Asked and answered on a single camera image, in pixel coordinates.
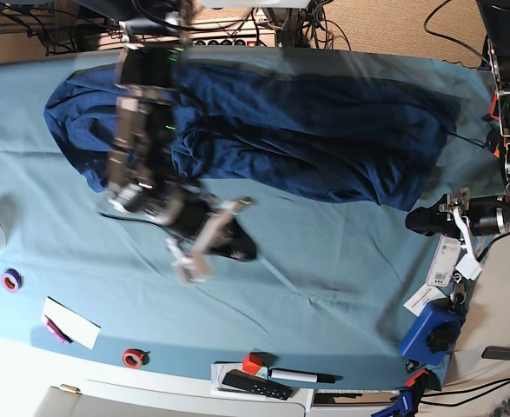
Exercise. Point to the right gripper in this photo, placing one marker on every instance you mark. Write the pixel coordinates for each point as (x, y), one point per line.
(182, 212)

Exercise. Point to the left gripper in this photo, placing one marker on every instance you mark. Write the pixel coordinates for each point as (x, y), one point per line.
(486, 215)

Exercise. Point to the blue t-shirt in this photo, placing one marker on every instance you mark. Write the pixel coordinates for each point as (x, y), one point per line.
(333, 139)

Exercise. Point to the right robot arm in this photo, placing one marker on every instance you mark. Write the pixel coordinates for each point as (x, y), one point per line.
(142, 183)

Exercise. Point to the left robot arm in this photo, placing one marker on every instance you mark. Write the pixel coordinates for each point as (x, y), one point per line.
(495, 16)

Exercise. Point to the clear blister pack with label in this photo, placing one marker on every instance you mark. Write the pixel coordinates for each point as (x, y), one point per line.
(442, 266)

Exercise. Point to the white paper tag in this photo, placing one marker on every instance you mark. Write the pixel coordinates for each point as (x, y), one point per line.
(425, 294)

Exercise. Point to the light blue table cloth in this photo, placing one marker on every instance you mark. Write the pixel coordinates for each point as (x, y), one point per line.
(325, 295)

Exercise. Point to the blue box with black knob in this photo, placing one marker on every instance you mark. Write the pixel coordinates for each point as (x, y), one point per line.
(433, 334)

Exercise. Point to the red cube block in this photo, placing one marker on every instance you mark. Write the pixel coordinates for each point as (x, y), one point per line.
(252, 364)

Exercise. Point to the orange black clamp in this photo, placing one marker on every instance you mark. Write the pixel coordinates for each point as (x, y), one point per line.
(493, 113)

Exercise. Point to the black remote control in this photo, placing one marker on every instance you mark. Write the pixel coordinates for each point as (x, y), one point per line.
(256, 385)

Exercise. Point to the white black marker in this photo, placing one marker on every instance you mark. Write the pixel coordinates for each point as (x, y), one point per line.
(289, 375)

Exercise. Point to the black phone device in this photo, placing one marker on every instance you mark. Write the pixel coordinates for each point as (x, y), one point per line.
(496, 353)

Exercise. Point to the red tape roll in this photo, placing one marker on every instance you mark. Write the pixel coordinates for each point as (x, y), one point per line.
(135, 358)

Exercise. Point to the blue orange bottom clamp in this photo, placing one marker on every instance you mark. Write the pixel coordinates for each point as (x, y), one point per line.
(408, 401)

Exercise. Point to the white notepad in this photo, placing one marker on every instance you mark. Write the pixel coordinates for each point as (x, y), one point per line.
(79, 329)

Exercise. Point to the white power strip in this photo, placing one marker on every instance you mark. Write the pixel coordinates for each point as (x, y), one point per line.
(253, 32)

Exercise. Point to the purple tape roll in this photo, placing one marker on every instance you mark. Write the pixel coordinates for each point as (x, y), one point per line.
(12, 280)

